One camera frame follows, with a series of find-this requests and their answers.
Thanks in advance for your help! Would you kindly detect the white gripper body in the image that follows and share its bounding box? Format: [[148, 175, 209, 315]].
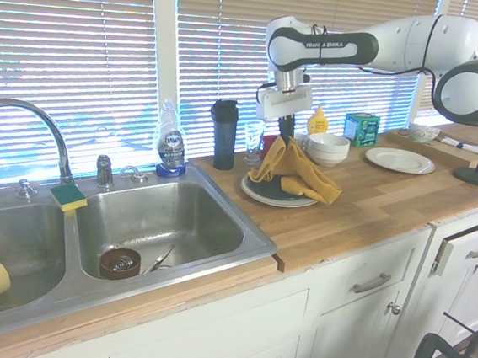
[[255, 80, 315, 126]]

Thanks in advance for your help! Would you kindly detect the yellow terry towel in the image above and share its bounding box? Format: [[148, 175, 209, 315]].
[[244, 132, 348, 206]]

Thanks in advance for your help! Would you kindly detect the dark blue plate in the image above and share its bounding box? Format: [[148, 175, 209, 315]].
[[248, 172, 312, 204]]

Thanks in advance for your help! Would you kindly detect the dark plate on white plate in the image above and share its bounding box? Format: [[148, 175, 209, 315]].
[[239, 174, 323, 212]]

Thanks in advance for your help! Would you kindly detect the white rimmed plate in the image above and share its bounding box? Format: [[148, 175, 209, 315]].
[[363, 145, 438, 177]]

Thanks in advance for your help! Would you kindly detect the red cup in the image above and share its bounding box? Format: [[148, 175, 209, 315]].
[[259, 133, 281, 161]]

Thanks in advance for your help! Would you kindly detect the yellow mustard bottle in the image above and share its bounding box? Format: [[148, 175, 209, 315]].
[[306, 104, 330, 136]]

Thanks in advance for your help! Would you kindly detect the clear footed drinking glass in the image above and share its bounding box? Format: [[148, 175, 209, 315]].
[[240, 119, 266, 166]]

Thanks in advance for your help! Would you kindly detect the black shaker bottle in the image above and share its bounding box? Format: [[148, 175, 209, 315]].
[[205, 97, 241, 172]]

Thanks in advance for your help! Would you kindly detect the green cardboard box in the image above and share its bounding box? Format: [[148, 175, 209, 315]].
[[342, 110, 381, 150]]

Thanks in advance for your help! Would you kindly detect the clear dish soap bottle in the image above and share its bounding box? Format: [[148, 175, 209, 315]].
[[153, 97, 195, 180]]

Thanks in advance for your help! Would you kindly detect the white patterned bowl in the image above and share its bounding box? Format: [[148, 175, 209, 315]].
[[406, 121, 443, 145]]

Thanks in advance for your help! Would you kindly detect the stainless steel double sink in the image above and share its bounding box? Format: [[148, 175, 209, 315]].
[[0, 145, 286, 358]]

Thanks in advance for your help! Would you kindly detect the wooden tray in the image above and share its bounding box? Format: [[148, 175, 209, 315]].
[[382, 123, 478, 172]]

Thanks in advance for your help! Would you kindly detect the white rolled napkin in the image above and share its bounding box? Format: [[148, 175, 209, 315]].
[[436, 136, 478, 155]]

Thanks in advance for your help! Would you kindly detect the white ajar cabinet drawer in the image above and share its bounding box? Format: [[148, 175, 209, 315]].
[[429, 210, 478, 281]]

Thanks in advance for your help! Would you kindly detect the white kitchen base cabinet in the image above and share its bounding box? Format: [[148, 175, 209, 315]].
[[26, 156, 478, 358]]

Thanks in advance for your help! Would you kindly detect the brown bowl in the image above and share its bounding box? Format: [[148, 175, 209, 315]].
[[97, 245, 144, 284]]

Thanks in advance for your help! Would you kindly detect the yellow green sponge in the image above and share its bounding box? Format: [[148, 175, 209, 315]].
[[47, 183, 90, 215]]

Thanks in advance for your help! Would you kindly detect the chrome gooseneck faucet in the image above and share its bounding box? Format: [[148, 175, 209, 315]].
[[0, 97, 83, 185]]

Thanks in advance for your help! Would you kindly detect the chrome sink knob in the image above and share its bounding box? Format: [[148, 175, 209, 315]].
[[14, 178, 36, 201]]

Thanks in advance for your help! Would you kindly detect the chrome sink sprayer ring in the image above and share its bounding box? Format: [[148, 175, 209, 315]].
[[119, 164, 148, 184]]

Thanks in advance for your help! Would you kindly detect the chrome faucet handle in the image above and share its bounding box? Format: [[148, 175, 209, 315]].
[[94, 153, 117, 189]]

